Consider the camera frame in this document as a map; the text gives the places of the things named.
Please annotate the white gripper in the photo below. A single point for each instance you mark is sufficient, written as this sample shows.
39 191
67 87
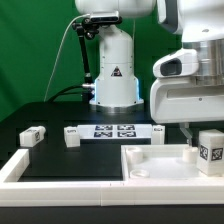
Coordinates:
180 100

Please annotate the white square table top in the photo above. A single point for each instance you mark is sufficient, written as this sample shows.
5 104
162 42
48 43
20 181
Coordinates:
175 162

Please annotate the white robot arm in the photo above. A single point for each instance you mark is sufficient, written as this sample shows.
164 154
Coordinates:
199 22

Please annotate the white U-shaped fence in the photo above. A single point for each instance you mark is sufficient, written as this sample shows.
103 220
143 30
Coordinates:
14 192

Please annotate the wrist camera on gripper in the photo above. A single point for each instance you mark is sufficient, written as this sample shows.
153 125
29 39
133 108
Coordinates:
183 62

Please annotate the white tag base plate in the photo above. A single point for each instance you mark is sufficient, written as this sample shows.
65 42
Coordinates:
115 131

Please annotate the grey camera on mount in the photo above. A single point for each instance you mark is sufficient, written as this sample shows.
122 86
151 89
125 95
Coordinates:
100 17

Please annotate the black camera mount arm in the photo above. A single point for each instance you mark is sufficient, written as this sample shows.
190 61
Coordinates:
85 30

